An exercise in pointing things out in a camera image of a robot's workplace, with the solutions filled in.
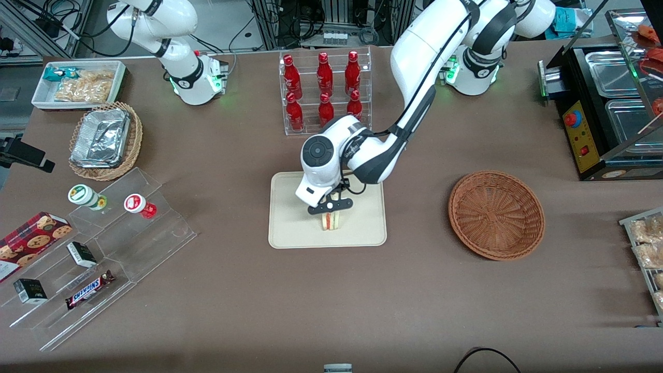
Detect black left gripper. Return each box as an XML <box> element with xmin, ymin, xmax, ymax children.
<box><xmin>308</xmin><ymin>198</ymin><xmax>354</xmax><ymax>223</ymax></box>

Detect triangular sandwich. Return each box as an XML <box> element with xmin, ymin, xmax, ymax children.
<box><xmin>320</xmin><ymin>210</ymin><xmax>345</xmax><ymax>232</ymax></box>

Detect beige rectangular serving tray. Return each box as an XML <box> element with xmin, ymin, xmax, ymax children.
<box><xmin>268</xmin><ymin>169</ymin><xmax>387</xmax><ymax>249</ymax></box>

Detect round brown wicker basket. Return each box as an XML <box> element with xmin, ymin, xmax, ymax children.
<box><xmin>448</xmin><ymin>171</ymin><xmax>545</xmax><ymax>261</ymax></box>

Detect oval light wicker basket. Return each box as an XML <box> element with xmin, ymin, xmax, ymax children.
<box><xmin>68</xmin><ymin>102</ymin><xmax>143</xmax><ymax>181</ymax></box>

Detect tray of packaged pastries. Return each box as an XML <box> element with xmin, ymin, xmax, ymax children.
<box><xmin>619</xmin><ymin>207</ymin><xmax>663</xmax><ymax>327</ymax></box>

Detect clear acrylic bottle rack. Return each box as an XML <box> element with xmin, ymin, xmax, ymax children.
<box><xmin>279</xmin><ymin>47</ymin><xmax>372</xmax><ymax>136</ymax></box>

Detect red cola bottle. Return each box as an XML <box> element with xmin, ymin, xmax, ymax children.
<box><xmin>286</xmin><ymin>92</ymin><xmax>305</xmax><ymax>131</ymax></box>
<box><xmin>345</xmin><ymin>90</ymin><xmax>363</xmax><ymax>119</ymax></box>
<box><xmin>316</xmin><ymin>52</ymin><xmax>334</xmax><ymax>95</ymax></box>
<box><xmin>318</xmin><ymin>92</ymin><xmax>335</xmax><ymax>127</ymax></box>
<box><xmin>345</xmin><ymin>51</ymin><xmax>362</xmax><ymax>94</ymax></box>
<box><xmin>283</xmin><ymin>54</ymin><xmax>302</xmax><ymax>95</ymax></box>

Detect clear acrylic step shelf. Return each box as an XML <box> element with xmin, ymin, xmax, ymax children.
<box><xmin>0</xmin><ymin>167</ymin><xmax>198</xmax><ymax>352</ymax></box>

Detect red lid yogurt cup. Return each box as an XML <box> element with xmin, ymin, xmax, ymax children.
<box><xmin>124</xmin><ymin>193</ymin><xmax>157</xmax><ymax>219</ymax></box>

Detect stack of foil containers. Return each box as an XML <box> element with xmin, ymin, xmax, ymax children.
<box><xmin>70</xmin><ymin>108</ymin><xmax>131</xmax><ymax>169</ymax></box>

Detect green lid yogurt cup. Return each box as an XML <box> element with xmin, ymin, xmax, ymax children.
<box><xmin>68</xmin><ymin>184</ymin><xmax>108</xmax><ymax>212</ymax></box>

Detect small black white box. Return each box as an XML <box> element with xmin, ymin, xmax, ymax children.
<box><xmin>13</xmin><ymin>278</ymin><xmax>48</xmax><ymax>304</ymax></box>
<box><xmin>67</xmin><ymin>241</ymin><xmax>98</xmax><ymax>268</ymax></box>

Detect silver metal side box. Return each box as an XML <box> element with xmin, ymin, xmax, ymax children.
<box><xmin>538</xmin><ymin>61</ymin><xmax>564</xmax><ymax>99</ymax></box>

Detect snickers chocolate bar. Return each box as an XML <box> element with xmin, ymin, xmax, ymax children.
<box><xmin>65</xmin><ymin>270</ymin><xmax>116</xmax><ymax>310</ymax></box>

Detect black food warmer appliance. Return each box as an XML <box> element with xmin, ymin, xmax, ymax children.
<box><xmin>539</xmin><ymin>8</ymin><xmax>663</xmax><ymax>181</ymax></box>

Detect clear bag of crackers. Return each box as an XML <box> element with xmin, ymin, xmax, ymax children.
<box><xmin>54</xmin><ymin>70</ymin><xmax>115</xmax><ymax>103</ymax></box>

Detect red plaid cookie box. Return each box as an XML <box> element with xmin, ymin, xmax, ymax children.
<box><xmin>0</xmin><ymin>211</ymin><xmax>73</xmax><ymax>283</ymax></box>

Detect stainless steel pan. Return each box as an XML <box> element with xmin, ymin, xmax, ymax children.
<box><xmin>584</xmin><ymin>50</ymin><xmax>645</xmax><ymax>98</ymax></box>
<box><xmin>604</xmin><ymin>98</ymin><xmax>663</xmax><ymax>152</ymax></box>

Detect teal snack packet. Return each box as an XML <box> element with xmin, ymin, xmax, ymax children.
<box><xmin>43</xmin><ymin>67</ymin><xmax>79</xmax><ymax>82</ymax></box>

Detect white rectangular snack bin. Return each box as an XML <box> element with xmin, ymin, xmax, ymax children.
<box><xmin>31</xmin><ymin>61</ymin><xmax>127</xmax><ymax>111</ymax></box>

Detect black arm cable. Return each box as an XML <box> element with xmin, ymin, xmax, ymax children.
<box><xmin>386</xmin><ymin>0</ymin><xmax>485</xmax><ymax>136</ymax></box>

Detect black floor cable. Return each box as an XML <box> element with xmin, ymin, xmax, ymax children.
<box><xmin>454</xmin><ymin>347</ymin><xmax>522</xmax><ymax>373</ymax></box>

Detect black clamp mount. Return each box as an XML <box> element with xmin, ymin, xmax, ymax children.
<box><xmin>0</xmin><ymin>135</ymin><xmax>55</xmax><ymax>174</ymax></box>

